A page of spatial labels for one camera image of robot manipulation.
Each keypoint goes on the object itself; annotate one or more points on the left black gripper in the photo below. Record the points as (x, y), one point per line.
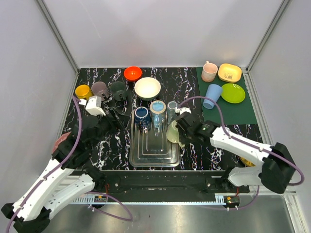
(111, 119)

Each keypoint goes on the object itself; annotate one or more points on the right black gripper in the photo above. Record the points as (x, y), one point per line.
(183, 140)

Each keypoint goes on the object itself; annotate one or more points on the light green mug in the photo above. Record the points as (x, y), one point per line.
(172, 133)

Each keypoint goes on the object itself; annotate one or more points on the dark blue mug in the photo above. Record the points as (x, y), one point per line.
(142, 118)

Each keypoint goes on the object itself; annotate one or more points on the dark green mug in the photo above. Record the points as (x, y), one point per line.
(118, 91)

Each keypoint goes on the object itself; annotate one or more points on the grey blue faceted mug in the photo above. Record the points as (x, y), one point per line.
(170, 109)

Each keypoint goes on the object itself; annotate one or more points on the mauve grey mug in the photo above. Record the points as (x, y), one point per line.
(100, 89)

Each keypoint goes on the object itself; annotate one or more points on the blue butterfly mug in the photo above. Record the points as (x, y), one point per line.
(158, 113)

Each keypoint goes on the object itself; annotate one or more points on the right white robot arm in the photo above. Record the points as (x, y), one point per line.
(272, 165)

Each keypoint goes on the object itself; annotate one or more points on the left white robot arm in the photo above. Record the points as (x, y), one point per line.
(67, 175)

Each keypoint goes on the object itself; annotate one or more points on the yellow mug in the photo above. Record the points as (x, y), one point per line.
(83, 92)

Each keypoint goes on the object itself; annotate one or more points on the white green bowl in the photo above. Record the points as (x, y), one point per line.
(147, 88)

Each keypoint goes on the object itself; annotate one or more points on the light blue plastic cup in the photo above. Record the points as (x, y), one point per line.
(213, 93)

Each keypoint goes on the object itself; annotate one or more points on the silver metal tray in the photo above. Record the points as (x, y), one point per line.
(152, 148)

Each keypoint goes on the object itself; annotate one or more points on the orange bowl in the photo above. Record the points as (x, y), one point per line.
(133, 73)

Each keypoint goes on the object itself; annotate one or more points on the dark green mat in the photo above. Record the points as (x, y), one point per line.
(233, 113)

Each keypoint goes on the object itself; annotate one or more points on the lime green plate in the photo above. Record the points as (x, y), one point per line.
(233, 93)

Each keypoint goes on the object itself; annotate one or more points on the pink dotted plate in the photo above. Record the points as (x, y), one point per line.
(60, 140)

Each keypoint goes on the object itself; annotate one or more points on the pink cup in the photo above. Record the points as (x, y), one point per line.
(209, 72)

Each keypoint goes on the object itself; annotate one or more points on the brown plate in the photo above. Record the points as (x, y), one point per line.
(246, 162)

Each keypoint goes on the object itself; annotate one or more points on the yellow square bowl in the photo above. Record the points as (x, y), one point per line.
(229, 73)

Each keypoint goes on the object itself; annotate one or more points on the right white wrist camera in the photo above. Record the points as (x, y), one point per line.
(179, 111)

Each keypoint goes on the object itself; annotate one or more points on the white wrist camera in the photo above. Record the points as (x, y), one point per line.
(179, 111)
(93, 106)

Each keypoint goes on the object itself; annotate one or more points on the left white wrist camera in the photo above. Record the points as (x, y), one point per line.
(93, 106)

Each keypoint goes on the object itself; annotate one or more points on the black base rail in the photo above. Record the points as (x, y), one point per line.
(165, 186)

